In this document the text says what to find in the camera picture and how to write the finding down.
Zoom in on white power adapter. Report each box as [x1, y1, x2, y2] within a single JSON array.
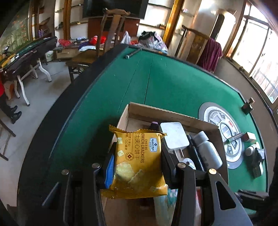
[[160, 122, 189, 152]]

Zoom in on grey red carton box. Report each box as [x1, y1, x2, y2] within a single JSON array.
[[241, 132, 257, 143]]

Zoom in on teal red blister pack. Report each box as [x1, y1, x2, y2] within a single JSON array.
[[154, 187, 202, 225]]

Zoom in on black wall television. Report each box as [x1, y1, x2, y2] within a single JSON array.
[[83, 0, 148, 19]]

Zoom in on pile of clothes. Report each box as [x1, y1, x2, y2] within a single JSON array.
[[137, 31, 168, 54]]

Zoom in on black marker pink cap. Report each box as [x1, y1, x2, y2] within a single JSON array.
[[149, 122, 159, 131]]

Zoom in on yellow cracker packet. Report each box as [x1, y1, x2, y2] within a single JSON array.
[[101, 126, 168, 199]]

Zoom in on white plastic bottle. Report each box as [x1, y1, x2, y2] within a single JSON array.
[[193, 131, 223, 170]]

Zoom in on round mahjong table centre panel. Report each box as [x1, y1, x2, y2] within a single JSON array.
[[198, 102, 247, 169]]

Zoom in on white printed small box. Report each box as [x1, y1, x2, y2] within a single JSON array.
[[253, 162, 263, 178]]

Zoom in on black snack sachet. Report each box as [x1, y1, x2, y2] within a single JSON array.
[[252, 148, 265, 168]]

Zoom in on dark jar wooden knob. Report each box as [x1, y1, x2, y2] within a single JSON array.
[[241, 98, 255, 115]]

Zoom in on dark side table white legs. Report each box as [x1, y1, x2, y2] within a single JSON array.
[[2, 36, 57, 106]]

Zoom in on low wooden cabinet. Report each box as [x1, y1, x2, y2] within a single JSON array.
[[53, 44, 79, 60]]

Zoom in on maroon garment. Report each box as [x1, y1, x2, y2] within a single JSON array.
[[197, 38, 222, 73]]

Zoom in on wooden chair with garment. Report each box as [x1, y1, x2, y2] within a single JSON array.
[[174, 25, 210, 64]]

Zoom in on black shoes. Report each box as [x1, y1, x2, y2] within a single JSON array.
[[3, 106, 22, 124]]

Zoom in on dark rod on table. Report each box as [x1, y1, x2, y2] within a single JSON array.
[[125, 48, 142, 59]]

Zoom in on wooden chair left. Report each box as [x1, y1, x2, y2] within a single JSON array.
[[66, 9, 130, 82]]

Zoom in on white standing air conditioner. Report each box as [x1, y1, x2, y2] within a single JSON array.
[[210, 9, 236, 51]]

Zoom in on black pen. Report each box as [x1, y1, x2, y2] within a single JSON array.
[[187, 134, 205, 171]]

